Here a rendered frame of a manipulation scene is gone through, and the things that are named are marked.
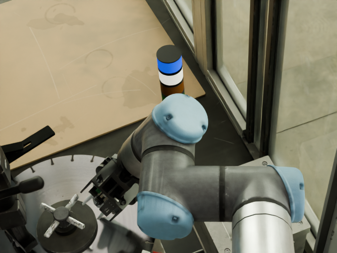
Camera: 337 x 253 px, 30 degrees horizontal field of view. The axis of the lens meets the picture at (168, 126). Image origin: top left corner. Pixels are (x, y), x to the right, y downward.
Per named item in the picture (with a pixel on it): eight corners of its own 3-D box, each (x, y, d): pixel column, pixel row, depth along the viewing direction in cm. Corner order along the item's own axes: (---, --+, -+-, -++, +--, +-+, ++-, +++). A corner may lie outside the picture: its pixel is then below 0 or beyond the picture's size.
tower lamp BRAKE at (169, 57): (177, 53, 116) (175, 41, 114) (186, 69, 113) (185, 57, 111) (154, 60, 115) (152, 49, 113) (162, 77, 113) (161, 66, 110)
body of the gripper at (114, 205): (76, 192, 104) (104, 161, 95) (107, 162, 110) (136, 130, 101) (110, 224, 104) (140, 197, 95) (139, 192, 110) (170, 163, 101)
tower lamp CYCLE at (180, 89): (179, 77, 121) (178, 66, 119) (187, 93, 118) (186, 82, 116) (157, 84, 120) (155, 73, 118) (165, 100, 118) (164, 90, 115)
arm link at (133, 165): (148, 116, 97) (186, 153, 97) (136, 130, 101) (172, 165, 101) (120, 144, 93) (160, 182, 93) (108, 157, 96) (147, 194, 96)
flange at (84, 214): (103, 245, 113) (101, 238, 111) (42, 263, 112) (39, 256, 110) (90, 195, 120) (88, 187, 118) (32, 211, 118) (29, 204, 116)
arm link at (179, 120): (160, 132, 83) (164, 80, 87) (126, 167, 91) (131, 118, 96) (212, 148, 85) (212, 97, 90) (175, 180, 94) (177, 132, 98)
